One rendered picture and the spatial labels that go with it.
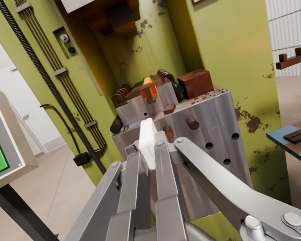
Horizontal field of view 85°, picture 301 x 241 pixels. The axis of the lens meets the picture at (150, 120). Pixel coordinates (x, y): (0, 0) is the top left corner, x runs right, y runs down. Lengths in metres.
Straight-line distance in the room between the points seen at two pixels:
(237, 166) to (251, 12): 0.54
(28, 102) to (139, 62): 3.97
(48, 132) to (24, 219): 4.06
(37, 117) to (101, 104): 4.08
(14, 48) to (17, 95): 3.99
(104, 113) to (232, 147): 0.50
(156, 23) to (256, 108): 0.65
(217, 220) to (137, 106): 0.54
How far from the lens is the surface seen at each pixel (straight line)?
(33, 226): 0.81
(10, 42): 0.83
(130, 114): 0.55
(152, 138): 0.16
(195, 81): 0.55
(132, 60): 1.00
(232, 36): 0.74
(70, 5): 0.57
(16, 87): 4.79
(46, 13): 0.76
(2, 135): 0.60
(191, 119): 0.48
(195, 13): 0.70
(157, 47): 1.00
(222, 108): 0.53
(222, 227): 0.84
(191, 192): 0.66
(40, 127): 4.79
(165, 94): 0.53
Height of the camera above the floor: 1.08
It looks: 19 degrees down
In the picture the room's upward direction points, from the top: 24 degrees counter-clockwise
